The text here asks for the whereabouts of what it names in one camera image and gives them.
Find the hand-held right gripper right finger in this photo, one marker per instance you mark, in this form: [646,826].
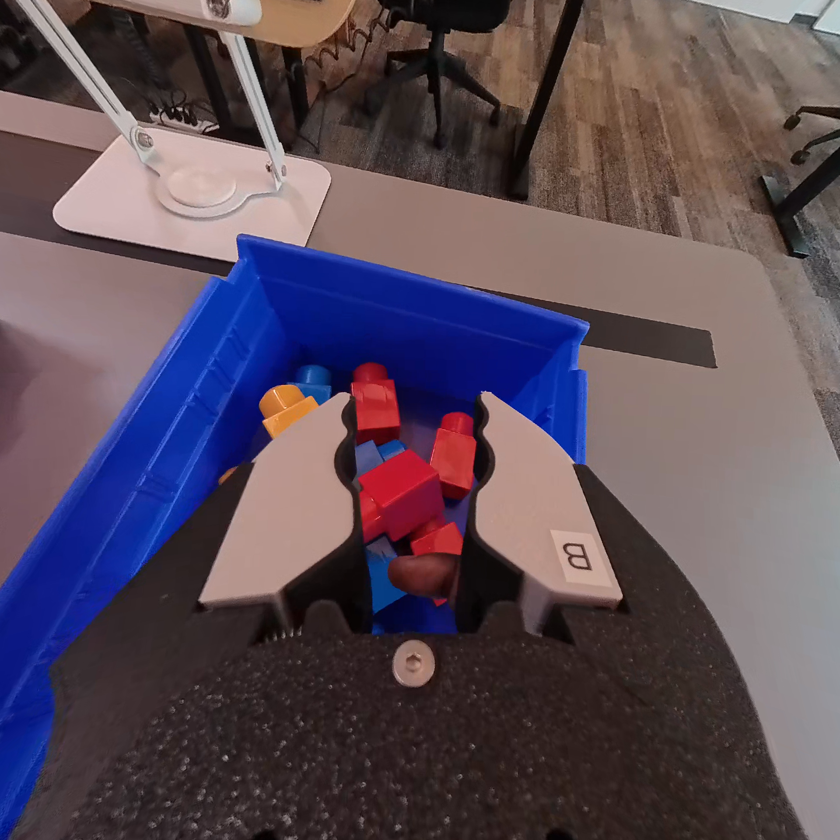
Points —
[531,518]

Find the red plastic block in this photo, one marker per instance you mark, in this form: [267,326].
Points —
[400,492]

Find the blue plastic bin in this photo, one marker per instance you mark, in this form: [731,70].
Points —
[164,459]

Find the white power strip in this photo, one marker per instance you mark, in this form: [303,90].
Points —
[184,118]

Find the person's right hand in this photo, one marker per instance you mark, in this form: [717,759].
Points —
[420,574]

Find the pile of plastic blocks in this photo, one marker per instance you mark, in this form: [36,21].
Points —
[374,407]

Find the long office desk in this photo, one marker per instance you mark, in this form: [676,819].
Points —
[544,98]

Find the black office chair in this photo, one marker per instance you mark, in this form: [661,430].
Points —
[436,65]
[814,131]

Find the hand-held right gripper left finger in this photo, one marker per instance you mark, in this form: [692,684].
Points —
[289,525]

